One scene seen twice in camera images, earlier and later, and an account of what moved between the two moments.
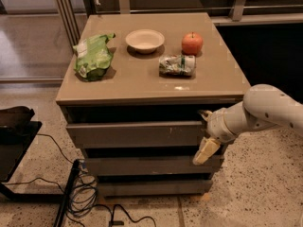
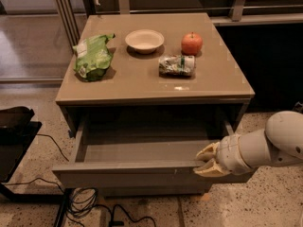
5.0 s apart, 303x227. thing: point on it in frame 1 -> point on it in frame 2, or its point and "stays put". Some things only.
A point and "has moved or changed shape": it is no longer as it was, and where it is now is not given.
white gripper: [218, 127] -> [232, 154]
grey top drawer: [136, 133] has moved or changed shape
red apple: [191, 43] stays put
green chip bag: [94, 57] stays put
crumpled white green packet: [177, 65] stays put
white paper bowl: [145, 41] stays put
